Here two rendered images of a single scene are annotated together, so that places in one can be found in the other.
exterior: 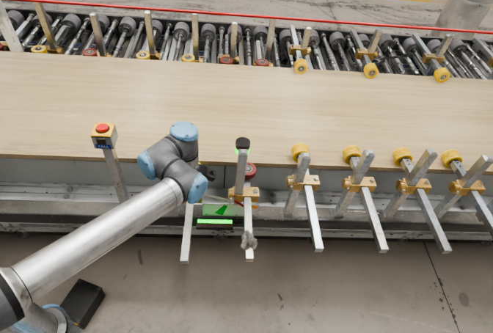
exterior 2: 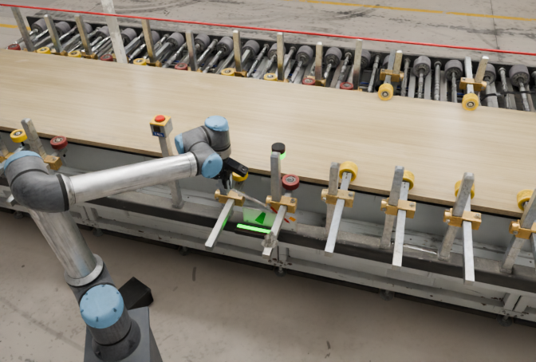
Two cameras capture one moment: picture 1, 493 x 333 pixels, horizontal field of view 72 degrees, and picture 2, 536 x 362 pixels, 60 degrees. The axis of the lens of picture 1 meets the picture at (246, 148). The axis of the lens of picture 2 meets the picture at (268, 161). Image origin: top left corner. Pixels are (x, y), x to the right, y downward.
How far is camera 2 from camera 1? 0.80 m
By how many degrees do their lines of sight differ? 19
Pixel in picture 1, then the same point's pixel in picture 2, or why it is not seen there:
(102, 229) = (128, 170)
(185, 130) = (217, 121)
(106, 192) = (167, 191)
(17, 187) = not seen: hidden behind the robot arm
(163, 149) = (195, 134)
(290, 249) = (355, 300)
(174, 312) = (212, 332)
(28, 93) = (121, 96)
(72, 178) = not seen: hidden behind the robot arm
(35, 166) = (113, 159)
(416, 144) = (494, 182)
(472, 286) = not seen: outside the picture
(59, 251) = (97, 175)
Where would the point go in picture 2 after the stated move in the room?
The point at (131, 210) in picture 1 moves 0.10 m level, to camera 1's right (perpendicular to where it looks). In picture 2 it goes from (152, 165) to (178, 171)
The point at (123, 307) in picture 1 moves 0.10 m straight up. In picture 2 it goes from (167, 315) to (163, 305)
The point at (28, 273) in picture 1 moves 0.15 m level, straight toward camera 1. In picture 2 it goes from (76, 181) to (93, 209)
